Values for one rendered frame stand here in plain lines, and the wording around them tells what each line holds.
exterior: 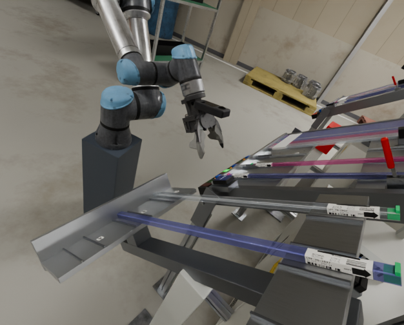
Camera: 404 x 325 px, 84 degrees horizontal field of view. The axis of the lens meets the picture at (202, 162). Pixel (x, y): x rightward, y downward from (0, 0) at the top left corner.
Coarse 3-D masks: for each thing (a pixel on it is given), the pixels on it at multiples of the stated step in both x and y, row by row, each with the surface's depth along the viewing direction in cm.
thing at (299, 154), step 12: (264, 156) 92; (276, 156) 88; (288, 156) 83; (300, 156) 80; (252, 168) 81; (264, 168) 78; (276, 168) 74; (288, 168) 71; (240, 180) 73; (252, 180) 70; (264, 180) 67; (276, 180) 65
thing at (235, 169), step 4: (280, 136) 113; (284, 136) 115; (276, 140) 108; (268, 144) 102; (272, 144) 104; (264, 148) 98; (256, 152) 94; (260, 152) 95; (264, 152) 98; (252, 156) 90; (256, 156) 93; (244, 160) 87; (248, 160) 88; (252, 160) 90; (240, 164) 83; (244, 164) 85; (232, 168) 80; (236, 168) 81; (240, 168) 83; (228, 172) 78; (232, 172) 79; (236, 172) 81
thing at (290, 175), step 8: (248, 176) 71; (256, 176) 69; (264, 176) 68; (272, 176) 66; (280, 176) 64; (288, 176) 63; (296, 176) 61; (304, 176) 60; (312, 176) 58; (320, 176) 57; (328, 176) 56; (336, 176) 55; (344, 176) 54; (352, 176) 53; (360, 176) 52; (368, 176) 51; (376, 176) 50; (384, 176) 49
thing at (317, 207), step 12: (156, 192) 61; (240, 204) 43; (252, 204) 41; (264, 204) 39; (276, 204) 38; (288, 204) 36; (300, 204) 35; (312, 204) 34; (324, 204) 34; (384, 216) 28; (396, 216) 28
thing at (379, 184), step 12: (372, 144) 72; (396, 144) 66; (372, 156) 63; (384, 156) 61; (396, 156) 59; (372, 168) 56; (384, 168) 54; (396, 168) 52; (360, 180) 51; (372, 180) 50; (384, 180) 48
